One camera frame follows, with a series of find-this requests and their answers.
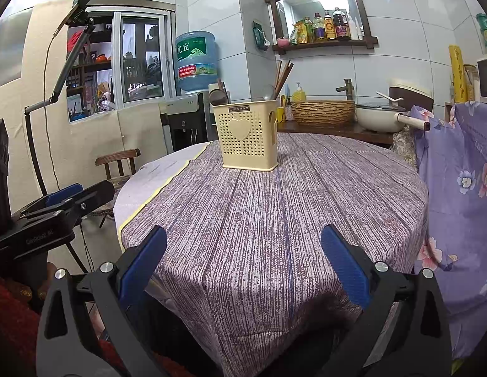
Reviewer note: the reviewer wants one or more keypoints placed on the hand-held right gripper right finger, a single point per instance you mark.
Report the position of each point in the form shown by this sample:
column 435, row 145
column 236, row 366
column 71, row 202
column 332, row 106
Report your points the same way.
column 345, row 271

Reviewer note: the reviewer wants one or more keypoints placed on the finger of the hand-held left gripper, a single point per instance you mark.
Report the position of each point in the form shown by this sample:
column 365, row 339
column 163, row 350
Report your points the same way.
column 94, row 196
column 64, row 195

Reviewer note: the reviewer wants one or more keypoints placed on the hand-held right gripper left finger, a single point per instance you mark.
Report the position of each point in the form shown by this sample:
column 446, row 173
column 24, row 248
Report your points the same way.
column 143, row 267

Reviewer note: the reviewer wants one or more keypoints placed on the beige plastic utensil holder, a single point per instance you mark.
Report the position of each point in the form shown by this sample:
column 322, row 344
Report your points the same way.
column 243, row 145

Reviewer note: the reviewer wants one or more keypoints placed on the large steel spoon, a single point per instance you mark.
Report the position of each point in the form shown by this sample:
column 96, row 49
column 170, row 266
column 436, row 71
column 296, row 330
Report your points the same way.
column 268, row 92

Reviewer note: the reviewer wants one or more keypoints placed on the chopsticks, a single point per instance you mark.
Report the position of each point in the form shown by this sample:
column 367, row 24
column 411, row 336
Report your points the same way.
column 283, row 74

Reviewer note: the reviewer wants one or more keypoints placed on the white tablecloth with yellow edge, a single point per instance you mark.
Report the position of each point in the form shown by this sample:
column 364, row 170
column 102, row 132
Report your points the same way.
column 157, row 172

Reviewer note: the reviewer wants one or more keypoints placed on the purple striped tablecloth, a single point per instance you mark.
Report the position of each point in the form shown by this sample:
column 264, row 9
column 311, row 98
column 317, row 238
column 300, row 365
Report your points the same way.
column 267, row 224

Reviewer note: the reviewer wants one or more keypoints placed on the water dispenser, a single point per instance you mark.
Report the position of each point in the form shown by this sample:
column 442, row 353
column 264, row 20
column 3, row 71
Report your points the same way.
column 184, row 121

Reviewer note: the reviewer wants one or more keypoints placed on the purple floral cloth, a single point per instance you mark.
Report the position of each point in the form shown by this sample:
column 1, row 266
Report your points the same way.
column 459, row 204

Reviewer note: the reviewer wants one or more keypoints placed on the orange teapot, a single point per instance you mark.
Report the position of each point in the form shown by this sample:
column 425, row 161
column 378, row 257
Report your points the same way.
column 101, row 58

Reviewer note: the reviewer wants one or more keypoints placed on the paisley cloth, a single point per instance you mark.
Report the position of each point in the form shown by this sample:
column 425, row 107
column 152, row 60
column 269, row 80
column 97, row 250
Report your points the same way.
column 404, row 145

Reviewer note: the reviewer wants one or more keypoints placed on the dark wooden counter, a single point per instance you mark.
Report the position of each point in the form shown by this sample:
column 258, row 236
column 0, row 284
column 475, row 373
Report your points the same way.
column 337, row 131

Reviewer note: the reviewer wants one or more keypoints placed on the red paper decoration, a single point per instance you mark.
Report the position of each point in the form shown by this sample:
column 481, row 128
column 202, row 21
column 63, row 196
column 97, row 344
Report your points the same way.
column 75, row 41

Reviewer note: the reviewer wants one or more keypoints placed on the cream pan with lid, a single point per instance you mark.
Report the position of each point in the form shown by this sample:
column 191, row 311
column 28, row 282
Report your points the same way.
column 378, row 118

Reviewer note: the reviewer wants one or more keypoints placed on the woven pattern wash basin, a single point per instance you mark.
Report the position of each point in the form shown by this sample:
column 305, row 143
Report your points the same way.
column 324, row 113

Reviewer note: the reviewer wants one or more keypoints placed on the small floral cup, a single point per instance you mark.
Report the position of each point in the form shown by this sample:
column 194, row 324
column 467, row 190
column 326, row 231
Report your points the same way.
column 289, row 113

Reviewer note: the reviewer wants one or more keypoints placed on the blue water cooler bottle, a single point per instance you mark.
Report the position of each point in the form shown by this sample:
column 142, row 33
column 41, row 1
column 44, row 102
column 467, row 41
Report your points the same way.
column 196, row 63

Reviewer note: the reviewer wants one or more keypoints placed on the yellow cup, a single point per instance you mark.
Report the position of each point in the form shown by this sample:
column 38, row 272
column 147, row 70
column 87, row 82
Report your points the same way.
column 280, row 114

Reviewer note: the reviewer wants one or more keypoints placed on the paper towel roll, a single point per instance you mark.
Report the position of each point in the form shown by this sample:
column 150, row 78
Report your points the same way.
column 223, row 85

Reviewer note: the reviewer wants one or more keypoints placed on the white rice paddle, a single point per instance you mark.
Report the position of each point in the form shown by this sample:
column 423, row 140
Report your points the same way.
column 386, row 96

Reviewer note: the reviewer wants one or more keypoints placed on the yellow soap dispenser bottle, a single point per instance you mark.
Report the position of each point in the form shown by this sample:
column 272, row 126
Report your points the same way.
column 298, row 95

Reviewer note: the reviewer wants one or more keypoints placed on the bronze faucet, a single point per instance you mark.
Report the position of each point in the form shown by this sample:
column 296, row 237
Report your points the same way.
column 347, row 88

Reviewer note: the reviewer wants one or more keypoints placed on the cream and brown rice cooker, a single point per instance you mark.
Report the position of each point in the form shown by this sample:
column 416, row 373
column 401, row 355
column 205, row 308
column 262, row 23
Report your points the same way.
column 412, row 96

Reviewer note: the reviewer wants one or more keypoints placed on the phone in stand clamp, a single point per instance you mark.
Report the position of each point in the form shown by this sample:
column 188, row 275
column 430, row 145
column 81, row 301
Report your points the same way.
column 84, row 4

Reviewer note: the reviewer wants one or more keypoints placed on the green hanging packet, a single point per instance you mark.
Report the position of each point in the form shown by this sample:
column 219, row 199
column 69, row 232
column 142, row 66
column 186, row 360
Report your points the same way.
column 261, row 37

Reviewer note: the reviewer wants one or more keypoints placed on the small pink bowl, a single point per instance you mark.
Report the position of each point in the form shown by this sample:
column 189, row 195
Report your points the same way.
column 283, row 42

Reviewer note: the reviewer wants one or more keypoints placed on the white microwave oven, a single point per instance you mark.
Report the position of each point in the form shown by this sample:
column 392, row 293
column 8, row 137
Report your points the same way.
column 486, row 78

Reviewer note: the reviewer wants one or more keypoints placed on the row of condiment bottles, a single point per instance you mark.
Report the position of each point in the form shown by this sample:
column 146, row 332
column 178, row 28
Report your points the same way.
column 325, row 27

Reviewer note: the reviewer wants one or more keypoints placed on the stacked green cans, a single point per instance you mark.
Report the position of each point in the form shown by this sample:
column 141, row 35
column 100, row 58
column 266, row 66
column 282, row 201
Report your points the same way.
column 486, row 33

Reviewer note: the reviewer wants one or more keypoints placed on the aluminium frame window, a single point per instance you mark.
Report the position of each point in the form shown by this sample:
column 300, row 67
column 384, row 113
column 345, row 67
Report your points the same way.
column 117, row 59

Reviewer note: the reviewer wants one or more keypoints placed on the wooden framed wall mirror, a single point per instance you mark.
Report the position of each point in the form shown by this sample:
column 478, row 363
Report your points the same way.
column 318, row 4

